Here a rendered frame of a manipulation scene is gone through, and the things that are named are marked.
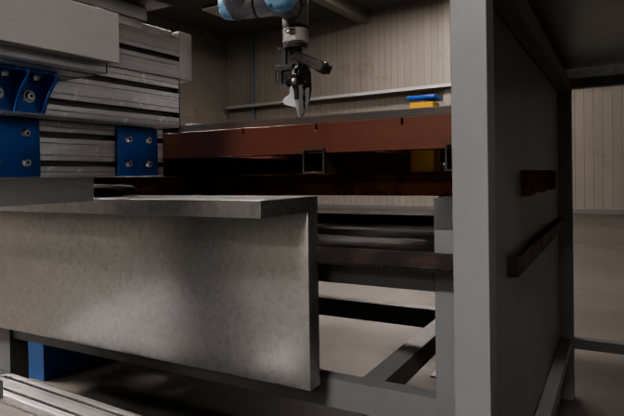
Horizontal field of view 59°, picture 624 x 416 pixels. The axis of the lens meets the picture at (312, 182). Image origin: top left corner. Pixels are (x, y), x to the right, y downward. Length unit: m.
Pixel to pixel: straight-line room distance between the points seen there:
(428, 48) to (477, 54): 10.54
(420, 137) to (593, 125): 9.36
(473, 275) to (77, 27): 0.58
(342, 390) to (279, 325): 0.20
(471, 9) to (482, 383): 0.42
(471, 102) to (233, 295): 0.72
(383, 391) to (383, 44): 10.65
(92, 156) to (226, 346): 0.50
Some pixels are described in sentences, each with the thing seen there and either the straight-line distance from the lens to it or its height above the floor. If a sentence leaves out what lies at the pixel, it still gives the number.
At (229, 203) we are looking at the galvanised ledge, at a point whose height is 0.67.
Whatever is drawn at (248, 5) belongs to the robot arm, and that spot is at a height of 1.19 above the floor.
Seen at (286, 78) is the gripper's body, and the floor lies 1.00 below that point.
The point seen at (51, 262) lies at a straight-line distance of 1.61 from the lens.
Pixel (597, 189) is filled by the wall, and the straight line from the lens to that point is 10.30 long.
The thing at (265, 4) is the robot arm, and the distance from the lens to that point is 1.56.
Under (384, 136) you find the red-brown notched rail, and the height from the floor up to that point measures 0.79.
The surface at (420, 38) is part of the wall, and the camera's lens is 11.30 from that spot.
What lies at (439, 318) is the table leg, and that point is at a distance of 1.09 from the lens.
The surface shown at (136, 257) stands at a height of 0.53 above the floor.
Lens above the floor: 0.72
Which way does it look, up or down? 1 degrees down
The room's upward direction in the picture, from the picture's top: 1 degrees counter-clockwise
